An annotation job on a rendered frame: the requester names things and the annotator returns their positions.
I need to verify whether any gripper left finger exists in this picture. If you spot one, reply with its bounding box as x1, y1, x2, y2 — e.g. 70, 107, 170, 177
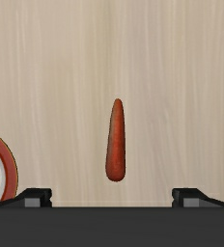
0, 187, 53, 208

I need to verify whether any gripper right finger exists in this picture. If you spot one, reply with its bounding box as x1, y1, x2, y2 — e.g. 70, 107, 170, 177
171, 187, 224, 208

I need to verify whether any red-rimmed floral plate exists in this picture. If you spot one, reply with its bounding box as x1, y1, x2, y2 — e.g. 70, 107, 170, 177
0, 129, 19, 206

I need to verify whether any orange carrot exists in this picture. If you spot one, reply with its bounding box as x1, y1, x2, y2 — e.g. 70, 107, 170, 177
104, 97, 126, 183

